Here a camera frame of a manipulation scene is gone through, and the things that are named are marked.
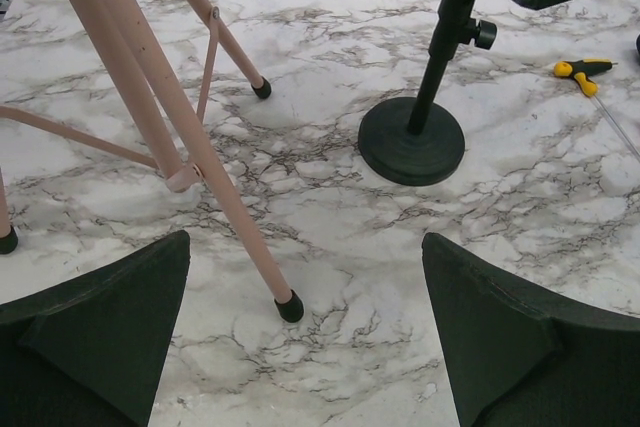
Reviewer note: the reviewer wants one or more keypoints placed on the pink music stand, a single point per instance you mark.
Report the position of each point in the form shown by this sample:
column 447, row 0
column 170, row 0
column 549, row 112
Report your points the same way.
column 170, row 125

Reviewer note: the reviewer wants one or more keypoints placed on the black stand of white microphone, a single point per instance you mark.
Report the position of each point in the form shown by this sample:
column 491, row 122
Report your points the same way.
column 414, row 141

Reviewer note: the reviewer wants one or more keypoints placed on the yellow black T-handle hex key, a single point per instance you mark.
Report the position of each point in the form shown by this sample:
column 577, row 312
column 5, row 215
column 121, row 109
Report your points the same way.
column 582, row 73

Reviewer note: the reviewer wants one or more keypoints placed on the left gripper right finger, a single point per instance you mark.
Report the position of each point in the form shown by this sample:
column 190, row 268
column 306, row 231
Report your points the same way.
column 518, row 354

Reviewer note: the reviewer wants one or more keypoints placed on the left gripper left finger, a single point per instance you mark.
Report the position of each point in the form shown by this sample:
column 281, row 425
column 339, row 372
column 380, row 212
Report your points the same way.
column 90, row 351

